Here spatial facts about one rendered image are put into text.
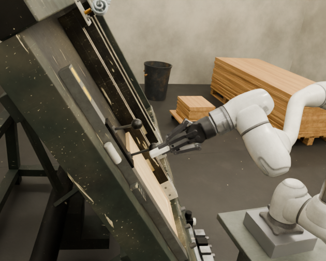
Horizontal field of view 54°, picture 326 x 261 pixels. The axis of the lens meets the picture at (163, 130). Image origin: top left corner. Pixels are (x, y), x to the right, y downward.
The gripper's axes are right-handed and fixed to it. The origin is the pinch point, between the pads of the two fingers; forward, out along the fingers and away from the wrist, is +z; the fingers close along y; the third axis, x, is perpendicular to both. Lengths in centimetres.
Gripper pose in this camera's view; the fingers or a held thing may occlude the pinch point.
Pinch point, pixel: (159, 150)
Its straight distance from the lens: 111.4
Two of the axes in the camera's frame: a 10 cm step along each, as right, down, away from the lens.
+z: -9.0, 4.4, 0.7
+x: -1.3, -4.2, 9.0
